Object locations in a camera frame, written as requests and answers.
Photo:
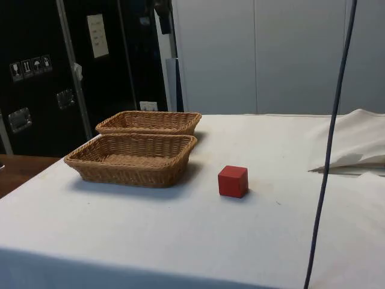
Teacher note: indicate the pale locker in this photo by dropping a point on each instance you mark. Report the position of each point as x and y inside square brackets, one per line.
[216, 60]

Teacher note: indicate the wicker basket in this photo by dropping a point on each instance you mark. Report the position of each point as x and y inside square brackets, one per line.
[180, 119]
[132, 174]

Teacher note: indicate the red cube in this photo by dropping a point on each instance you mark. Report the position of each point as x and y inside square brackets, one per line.
[231, 183]

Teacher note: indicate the black cabinet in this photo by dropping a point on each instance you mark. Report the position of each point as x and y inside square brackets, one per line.
[39, 36]

